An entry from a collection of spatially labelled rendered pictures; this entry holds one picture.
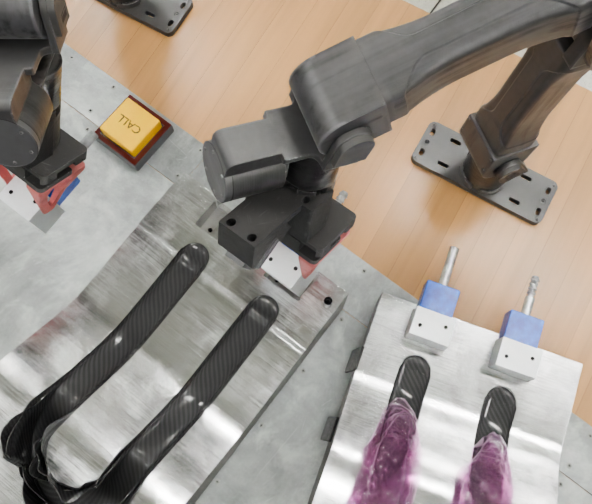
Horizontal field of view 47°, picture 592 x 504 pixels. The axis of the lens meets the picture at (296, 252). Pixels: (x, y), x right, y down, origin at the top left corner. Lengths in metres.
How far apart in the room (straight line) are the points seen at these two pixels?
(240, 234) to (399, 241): 0.38
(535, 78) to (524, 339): 0.32
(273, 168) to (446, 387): 0.39
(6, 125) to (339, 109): 0.28
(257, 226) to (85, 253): 0.40
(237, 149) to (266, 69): 0.48
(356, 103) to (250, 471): 0.51
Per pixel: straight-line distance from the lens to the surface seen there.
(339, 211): 0.71
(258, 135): 0.59
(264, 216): 0.62
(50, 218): 0.86
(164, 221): 0.86
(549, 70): 0.71
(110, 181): 0.99
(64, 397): 0.82
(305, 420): 0.89
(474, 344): 0.88
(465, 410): 0.86
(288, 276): 0.76
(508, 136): 0.81
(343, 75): 0.56
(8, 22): 0.66
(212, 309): 0.83
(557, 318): 0.98
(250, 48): 1.06
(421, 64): 0.56
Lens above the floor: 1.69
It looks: 74 degrees down
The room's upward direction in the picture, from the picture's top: 1 degrees clockwise
